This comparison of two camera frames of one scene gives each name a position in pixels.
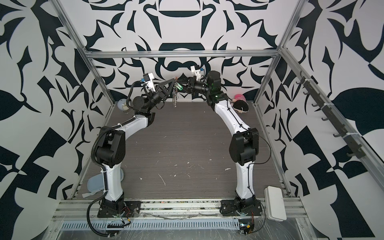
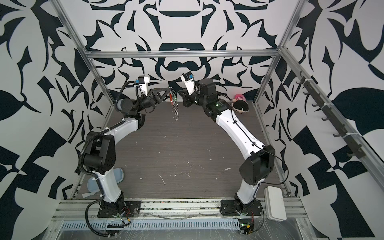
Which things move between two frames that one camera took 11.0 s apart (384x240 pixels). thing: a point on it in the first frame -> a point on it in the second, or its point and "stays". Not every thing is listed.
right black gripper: x=192 y=87 -> x=188 y=100
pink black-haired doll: x=240 y=104 stays
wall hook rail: x=332 y=114 stays
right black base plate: x=228 y=208 stays
